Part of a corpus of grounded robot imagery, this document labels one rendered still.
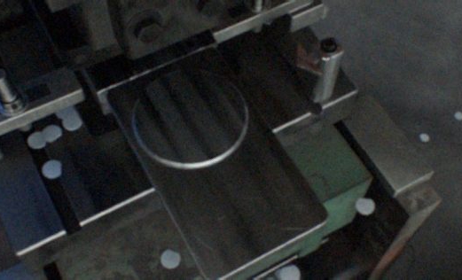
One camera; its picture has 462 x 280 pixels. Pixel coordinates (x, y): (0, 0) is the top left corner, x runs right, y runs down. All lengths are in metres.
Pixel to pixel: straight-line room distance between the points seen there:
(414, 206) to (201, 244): 0.33
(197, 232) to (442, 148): 1.10
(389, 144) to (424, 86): 0.90
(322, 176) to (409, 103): 0.91
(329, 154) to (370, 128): 0.07
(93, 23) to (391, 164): 0.43
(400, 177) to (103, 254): 0.38
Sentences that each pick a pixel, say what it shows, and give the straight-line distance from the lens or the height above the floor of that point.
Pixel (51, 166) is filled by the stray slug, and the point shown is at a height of 0.71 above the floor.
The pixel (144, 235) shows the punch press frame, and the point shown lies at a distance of 0.75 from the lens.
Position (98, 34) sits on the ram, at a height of 0.91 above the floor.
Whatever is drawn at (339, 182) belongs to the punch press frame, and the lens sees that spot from 0.79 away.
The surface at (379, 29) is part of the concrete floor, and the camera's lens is 1.81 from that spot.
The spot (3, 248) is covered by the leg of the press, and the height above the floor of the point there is 0.62.
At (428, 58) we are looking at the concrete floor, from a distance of 1.78.
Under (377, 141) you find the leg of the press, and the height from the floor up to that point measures 0.64.
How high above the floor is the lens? 1.34
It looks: 60 degrees down
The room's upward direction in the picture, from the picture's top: 1 degrees clockwise
